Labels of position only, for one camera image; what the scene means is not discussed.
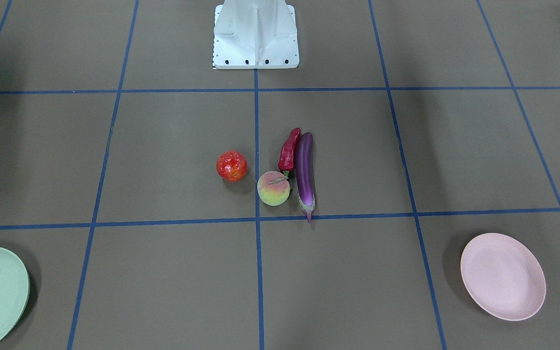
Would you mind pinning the red tomato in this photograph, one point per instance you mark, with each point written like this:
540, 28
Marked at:
231, 166

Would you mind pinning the red chili pepper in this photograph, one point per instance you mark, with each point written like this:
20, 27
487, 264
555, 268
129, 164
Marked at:
286, 161

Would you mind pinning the yellow pink peach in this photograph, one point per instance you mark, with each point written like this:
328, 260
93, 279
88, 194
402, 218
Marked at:
273, 188

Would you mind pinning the pink plate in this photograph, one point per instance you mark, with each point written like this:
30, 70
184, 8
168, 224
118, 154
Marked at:
503, 277

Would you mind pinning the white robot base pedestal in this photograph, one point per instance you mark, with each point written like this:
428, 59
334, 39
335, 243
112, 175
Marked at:
255, 34

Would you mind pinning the purple eggplant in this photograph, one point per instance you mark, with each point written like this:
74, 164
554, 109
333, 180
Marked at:
304, 175

